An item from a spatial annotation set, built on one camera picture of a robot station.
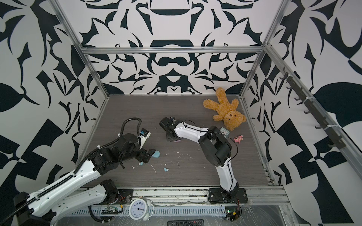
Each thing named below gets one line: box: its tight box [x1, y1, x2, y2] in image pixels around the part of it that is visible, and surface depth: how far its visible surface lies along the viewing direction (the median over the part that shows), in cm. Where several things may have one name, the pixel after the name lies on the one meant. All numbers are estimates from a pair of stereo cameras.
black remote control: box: [167, 219, 205, 226], surface depth 68 cm
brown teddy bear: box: [202, 87, 247, 131], surface depth 104 cm
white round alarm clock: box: [127, 198, 154, 221], surface depth 70 cm
